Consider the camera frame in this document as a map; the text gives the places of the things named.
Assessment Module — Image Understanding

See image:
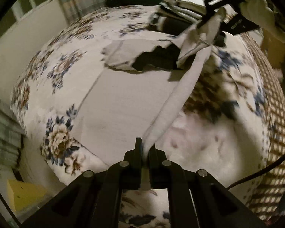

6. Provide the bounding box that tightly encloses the light grey garment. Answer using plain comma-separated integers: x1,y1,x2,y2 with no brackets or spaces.
71,8,226,173

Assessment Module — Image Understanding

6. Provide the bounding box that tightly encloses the grey white folded garment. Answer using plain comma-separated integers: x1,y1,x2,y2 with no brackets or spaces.
156,2,204,23

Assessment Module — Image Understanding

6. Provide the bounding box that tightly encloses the black folded garment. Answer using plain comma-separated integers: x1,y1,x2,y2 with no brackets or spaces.
149,12,258,47

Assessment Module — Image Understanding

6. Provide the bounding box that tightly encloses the yellow box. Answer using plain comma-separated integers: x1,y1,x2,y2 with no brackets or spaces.
7,180,48,212

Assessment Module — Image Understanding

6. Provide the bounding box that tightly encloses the floral blanket bedspread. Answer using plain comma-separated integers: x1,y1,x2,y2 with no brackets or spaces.
9,4,285,228

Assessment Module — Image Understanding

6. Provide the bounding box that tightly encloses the black cable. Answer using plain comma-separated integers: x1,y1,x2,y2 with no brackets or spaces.
226,143,285,191

